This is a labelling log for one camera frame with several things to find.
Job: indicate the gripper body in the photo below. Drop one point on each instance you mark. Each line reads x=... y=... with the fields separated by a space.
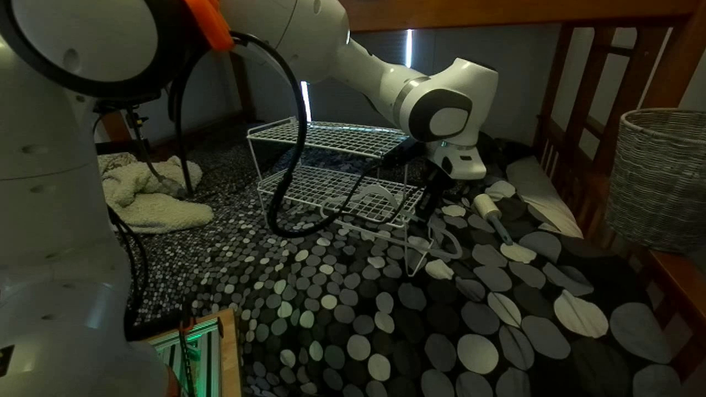
x=429 y=193

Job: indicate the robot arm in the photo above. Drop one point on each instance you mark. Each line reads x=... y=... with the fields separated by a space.
x=60 y=231

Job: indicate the white hanger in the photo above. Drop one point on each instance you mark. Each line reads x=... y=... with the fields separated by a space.
x=448 y=237

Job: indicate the lint roller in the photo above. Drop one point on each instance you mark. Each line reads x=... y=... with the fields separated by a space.
x=487 y=208

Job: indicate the white pillow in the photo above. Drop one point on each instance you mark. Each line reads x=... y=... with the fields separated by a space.
x=543 y=198

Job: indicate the black dotted bedspread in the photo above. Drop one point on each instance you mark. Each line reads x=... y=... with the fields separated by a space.
x=353 y=309

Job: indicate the woven wicker basket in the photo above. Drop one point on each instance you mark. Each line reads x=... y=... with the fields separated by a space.
x=662 y=176

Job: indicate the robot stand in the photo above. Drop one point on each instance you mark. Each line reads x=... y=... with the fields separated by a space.
x=227 y=353

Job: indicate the cream fluffy towel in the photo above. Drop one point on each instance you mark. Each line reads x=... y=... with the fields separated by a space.
x=149 y=204

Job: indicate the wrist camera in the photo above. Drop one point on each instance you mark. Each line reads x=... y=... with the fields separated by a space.
x=401 y=154

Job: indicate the wooden bed frame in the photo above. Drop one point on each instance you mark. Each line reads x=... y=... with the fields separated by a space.
x=584 y=165

